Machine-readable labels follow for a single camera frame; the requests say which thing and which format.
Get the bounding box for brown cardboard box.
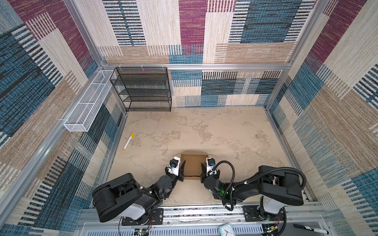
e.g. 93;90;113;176
180;153;216;181

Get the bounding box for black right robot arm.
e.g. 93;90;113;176
200;158;307;215

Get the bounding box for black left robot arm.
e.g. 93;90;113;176
92;156;186;223

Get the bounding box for yellow white marker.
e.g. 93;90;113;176
123;132;134;150

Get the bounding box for small teal clock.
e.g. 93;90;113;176
219;223;235;236

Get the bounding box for black marker pen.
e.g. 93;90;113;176
293;224;329;235

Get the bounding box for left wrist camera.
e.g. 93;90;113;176
168;156;181;176

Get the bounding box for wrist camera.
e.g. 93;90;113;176
168;156;181;176
206;157;217;176

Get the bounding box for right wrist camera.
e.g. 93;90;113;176
206;157;217;176

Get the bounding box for aluminium mounting rail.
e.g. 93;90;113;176
74;202;333;236

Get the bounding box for black wire mesh shelf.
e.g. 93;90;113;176
110;67;172;112

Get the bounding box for white wire mesh basket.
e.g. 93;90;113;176
64;70;113;132

